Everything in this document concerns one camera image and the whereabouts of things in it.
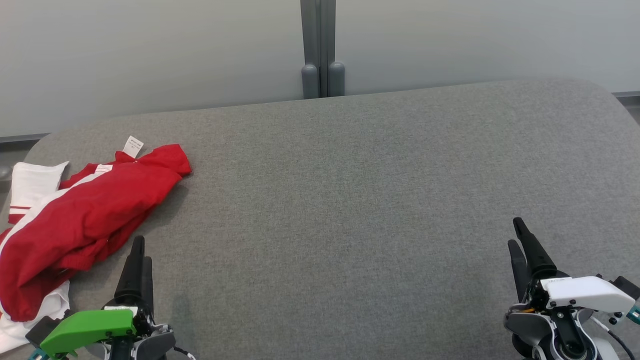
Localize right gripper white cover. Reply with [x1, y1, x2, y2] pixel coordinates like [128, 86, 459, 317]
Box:
[508, 217, 636, 314]

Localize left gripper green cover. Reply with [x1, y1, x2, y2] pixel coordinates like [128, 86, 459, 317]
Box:
[40, 236, 156, 357]

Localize red shirt with white sleeves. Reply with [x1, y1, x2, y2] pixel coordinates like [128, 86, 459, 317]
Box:
[0, 135, 192, 323]

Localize red shorts with white band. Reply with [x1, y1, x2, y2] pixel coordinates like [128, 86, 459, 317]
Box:
[0, 280, 72, 353]

